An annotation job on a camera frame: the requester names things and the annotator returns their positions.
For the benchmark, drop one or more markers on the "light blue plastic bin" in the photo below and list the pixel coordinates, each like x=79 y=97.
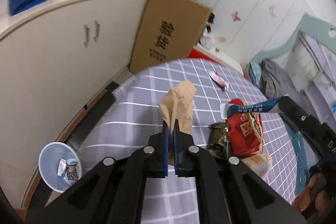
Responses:
x=50 y=161

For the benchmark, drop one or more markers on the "white board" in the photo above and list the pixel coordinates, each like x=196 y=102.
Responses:
x=223 y=56

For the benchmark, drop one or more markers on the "blue white long packet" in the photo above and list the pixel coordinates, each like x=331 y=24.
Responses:
x=252 y=108

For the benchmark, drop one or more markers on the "large cardboard box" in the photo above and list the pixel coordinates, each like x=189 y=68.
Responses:
x=168 y=16

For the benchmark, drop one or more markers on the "dark crumpled wrapper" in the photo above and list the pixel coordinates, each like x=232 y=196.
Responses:
x=72 y=172

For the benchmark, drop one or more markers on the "beige butterfly sticker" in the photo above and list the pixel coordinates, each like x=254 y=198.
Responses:
x=272 y=11

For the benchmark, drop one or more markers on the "red white foil lid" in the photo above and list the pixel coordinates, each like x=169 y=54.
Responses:
x=218 y=77

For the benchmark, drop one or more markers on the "red snack bag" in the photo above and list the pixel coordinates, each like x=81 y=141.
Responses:
x=244 y=134

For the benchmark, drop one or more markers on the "round table checked purple tablecloth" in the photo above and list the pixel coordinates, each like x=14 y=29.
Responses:
x=147 y=98

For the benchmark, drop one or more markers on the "person's right hand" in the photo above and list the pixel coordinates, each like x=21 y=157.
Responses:
x=309 y=192

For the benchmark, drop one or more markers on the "grey quilt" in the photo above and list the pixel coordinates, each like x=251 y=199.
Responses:
x=283 y=79

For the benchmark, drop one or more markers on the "low white cabinet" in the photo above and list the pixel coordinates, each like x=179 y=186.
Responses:
x=52 y=56

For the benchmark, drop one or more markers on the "small white packet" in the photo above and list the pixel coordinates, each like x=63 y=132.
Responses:
x=61 y=166

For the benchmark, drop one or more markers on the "teal bunk bed frame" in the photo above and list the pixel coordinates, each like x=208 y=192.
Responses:
x=309 y=27

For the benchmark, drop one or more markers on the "orange white plastic bag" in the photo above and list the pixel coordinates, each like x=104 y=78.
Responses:
x=258 y=165

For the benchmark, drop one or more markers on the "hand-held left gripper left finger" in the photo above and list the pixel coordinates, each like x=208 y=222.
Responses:
x=166 y=150

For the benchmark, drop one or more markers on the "dark gold wrapper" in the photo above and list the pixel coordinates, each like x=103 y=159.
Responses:
x=218 y=140

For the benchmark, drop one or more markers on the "pink butterfly sticker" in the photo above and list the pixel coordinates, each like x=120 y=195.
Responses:
x=235 y=16

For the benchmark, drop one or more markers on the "red plastic stool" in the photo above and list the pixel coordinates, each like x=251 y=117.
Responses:
x=198 y=53

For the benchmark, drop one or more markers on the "pink flower sticker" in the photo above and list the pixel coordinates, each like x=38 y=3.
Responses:
x=221 y=39

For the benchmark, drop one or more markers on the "beige wrapper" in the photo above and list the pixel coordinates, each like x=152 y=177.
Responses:
x=178 y=103

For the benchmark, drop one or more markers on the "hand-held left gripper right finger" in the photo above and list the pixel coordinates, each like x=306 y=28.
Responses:
x=178 y=150

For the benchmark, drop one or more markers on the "black clothes heap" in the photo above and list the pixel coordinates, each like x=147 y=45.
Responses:
x=211 y=18

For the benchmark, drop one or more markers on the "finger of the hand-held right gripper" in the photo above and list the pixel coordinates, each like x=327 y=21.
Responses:
x=299 y=119

